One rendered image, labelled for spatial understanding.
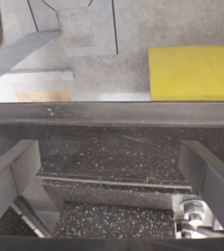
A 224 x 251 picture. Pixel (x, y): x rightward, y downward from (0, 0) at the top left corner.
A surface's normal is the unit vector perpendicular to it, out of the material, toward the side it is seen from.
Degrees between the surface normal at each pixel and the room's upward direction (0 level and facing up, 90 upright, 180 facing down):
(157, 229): 90
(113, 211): 90
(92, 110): 0
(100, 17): 7
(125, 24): 10
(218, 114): 0
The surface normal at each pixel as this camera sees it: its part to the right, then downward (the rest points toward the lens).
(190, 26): -0.14, 0.64
